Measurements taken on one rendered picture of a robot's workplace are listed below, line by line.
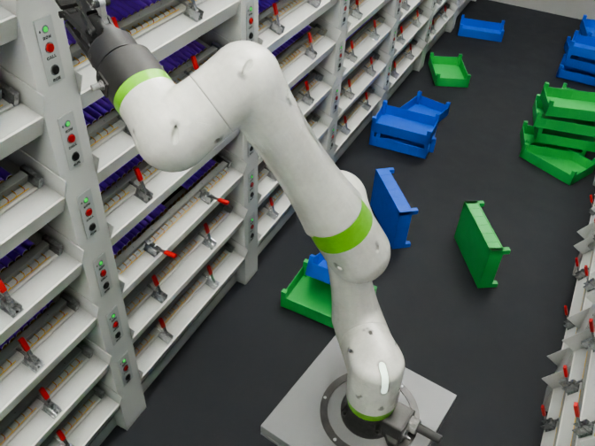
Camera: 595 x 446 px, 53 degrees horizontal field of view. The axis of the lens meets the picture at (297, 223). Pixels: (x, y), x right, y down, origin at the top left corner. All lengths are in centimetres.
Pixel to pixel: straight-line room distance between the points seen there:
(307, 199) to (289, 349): 121
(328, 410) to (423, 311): 82
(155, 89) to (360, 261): 47
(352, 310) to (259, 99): 74
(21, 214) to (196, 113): 56
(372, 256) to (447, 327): 124
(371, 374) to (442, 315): 97
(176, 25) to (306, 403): 100
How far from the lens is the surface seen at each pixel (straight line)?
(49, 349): 155
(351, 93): 282
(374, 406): 149
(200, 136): 85
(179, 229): 178
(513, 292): 251
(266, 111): 87
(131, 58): 92
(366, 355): 142
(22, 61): 119
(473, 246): 249
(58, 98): 124
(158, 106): 86
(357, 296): 143
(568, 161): 337
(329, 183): 98
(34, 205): 131
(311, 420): 161
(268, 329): 219
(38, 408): 168
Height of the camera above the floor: 170
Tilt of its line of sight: 41 degrees down
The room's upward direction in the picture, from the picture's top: 3 degrees clockwise
